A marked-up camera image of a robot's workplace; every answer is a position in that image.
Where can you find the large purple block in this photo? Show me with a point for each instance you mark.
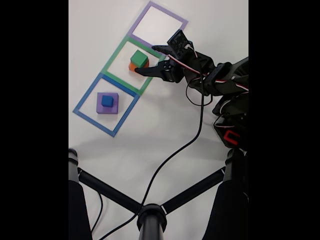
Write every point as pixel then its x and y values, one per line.
pixel 100 108

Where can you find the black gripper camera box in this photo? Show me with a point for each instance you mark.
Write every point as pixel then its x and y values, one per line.
pixel 180 45

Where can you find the small blue block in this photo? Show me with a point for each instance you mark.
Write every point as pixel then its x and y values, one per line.
pixel 107 100

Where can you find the black tripod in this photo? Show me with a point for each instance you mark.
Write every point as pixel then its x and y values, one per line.
pixel 151 222

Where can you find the blue tape square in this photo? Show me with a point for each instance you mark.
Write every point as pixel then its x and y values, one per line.
pixel 87 96

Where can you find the orange block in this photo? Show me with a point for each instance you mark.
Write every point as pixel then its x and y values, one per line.
pixel 132 67

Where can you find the red table clamp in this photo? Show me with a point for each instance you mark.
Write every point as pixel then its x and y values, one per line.
pixel 226 136

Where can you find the purple tape square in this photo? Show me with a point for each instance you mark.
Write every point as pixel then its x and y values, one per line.
pixel 167 11

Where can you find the green block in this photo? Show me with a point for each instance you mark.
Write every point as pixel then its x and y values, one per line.
pixel 138 58

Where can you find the green tape square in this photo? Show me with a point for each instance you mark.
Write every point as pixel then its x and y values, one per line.
pixel 119 53

